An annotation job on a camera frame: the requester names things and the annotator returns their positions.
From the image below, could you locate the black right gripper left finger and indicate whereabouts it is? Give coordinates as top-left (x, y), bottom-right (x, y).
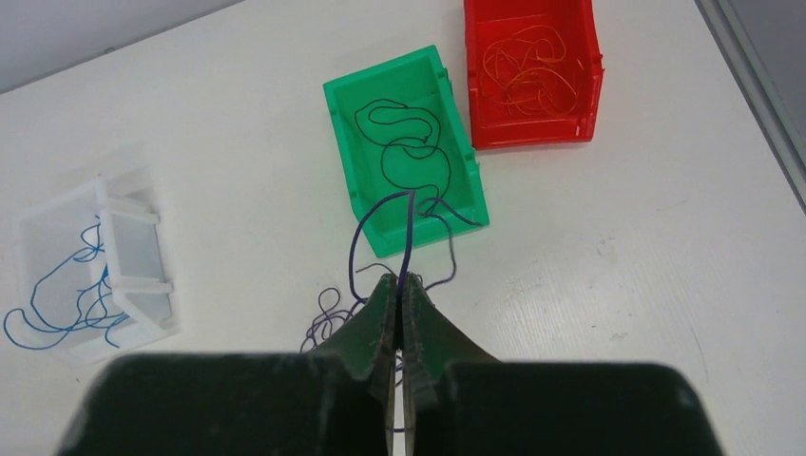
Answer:
top-left (57, 274), bottom-right (397, 455)

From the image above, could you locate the red plastic bin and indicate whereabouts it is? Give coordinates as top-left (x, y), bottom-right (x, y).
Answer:
top-left (464, 0), bottom-right (604, 149)

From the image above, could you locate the blue wire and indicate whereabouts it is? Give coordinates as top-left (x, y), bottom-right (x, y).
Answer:
top-left (3, 217), bottom-right (133, 352)

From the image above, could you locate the clear plastic bin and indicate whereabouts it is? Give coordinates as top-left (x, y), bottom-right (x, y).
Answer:
top-left (2, 168), bottom-right (179, 365)

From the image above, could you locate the green plastic bin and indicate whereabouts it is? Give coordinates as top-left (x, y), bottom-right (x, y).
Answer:
top-left (323, 46), bottom-right (489, 258)

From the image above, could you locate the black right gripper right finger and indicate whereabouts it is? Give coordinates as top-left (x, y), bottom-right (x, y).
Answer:
top-left (400, 276), bottom-right (722, 455)

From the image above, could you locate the orange wire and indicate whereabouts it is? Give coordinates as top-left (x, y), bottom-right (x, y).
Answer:
top-left (481, 25), bottom-right (579, 120)

